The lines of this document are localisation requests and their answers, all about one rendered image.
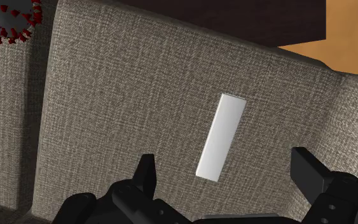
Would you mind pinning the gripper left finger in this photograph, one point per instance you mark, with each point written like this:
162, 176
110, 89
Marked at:
141, 198

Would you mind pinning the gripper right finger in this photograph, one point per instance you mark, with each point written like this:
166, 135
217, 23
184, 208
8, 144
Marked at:
327, 189

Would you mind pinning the grey woven fabric sofa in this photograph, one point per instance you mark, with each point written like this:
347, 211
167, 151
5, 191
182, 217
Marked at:
119, 108

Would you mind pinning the white flat rectangular remote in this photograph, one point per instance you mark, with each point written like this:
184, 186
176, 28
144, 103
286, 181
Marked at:
221, 137

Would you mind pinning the grey pillow with red specks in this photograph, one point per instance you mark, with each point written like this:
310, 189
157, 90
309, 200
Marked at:
9, 19

